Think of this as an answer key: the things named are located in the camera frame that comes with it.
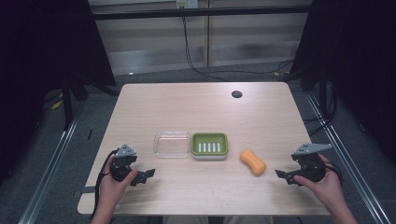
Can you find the black horizontal frame bar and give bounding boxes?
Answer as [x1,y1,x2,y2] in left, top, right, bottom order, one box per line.
[92,5,313,21]

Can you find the black curtain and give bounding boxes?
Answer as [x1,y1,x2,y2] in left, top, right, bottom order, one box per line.
[0,0,118,187]
[289,0,396,166]

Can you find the orange soap bar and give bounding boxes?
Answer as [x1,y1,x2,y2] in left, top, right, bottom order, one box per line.
[238,148,268,177]

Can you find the long black floor cable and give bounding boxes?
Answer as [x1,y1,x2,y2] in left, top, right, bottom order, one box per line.
[181,16,295,82]

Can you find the clear plastic soap dish lid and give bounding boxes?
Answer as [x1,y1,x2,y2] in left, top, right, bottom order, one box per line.
[151,130,191,160]

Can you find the hand-held gripper black cable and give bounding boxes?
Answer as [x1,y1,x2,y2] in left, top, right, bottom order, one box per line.
[89,148,121,220]
[322,161,344,187]

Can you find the right hand-held gripper black cable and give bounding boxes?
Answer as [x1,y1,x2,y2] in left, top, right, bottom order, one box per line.
[322,161,344,187]

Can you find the left hand-held gripper black cable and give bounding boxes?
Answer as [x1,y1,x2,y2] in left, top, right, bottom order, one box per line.
[89,148,121,220]

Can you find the person's right hand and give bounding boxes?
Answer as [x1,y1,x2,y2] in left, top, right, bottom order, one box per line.
[292,153,344,210]

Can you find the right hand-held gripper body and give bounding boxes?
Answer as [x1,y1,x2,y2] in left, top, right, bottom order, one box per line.
[290,142,333,184]

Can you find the green soap dish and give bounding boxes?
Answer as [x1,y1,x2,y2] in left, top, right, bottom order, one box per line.
[190,132,230,161]

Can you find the aluminium floor rail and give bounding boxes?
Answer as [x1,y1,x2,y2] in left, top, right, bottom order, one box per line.
[18,105,82,224]
[304,91,392,224]

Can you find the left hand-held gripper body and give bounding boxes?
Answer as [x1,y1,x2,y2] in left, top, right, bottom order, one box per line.
[109,144,138,183]

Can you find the person's left hand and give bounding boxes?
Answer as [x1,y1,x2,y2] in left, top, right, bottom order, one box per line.
[98,155,140,217]

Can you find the black metal stand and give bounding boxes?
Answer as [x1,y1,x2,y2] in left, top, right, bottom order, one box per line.
[61,73,90,132]

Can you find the bundle of black cables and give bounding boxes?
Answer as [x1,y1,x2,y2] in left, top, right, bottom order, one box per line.
[302,81,338,136]

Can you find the white wall power outlet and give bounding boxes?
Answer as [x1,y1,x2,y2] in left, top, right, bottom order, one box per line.
[175,0,200,9]

